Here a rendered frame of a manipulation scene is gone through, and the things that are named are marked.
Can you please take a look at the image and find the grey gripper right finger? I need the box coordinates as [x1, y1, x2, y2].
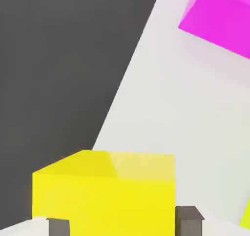
[175, 206, 250, 236]

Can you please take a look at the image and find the small yellow cube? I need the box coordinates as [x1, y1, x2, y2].
[32, 149, 176, 236]

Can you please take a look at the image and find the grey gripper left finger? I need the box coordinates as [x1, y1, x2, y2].
[0, 216, 70, 236]

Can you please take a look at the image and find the large lime box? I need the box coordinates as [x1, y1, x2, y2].
[239, 200, 250, 231]

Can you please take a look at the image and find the large magenta box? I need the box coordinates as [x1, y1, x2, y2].
[178, 0, 250, 60]

